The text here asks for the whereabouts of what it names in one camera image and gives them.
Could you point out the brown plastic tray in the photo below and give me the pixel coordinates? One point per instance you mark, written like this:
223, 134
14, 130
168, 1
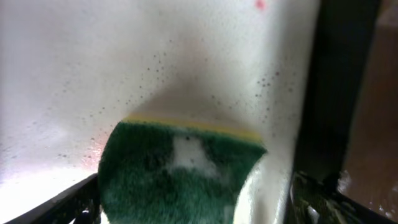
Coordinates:
348, 135

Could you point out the yellow green sponge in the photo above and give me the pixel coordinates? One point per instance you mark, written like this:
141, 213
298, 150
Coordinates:
155, 170

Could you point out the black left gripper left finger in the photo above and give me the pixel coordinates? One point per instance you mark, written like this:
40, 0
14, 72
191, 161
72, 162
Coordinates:
79, 203

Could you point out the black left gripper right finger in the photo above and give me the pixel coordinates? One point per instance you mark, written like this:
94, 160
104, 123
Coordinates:
314, 202

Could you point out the white soapy water tray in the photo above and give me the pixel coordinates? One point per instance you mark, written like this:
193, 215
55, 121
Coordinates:
71, 70

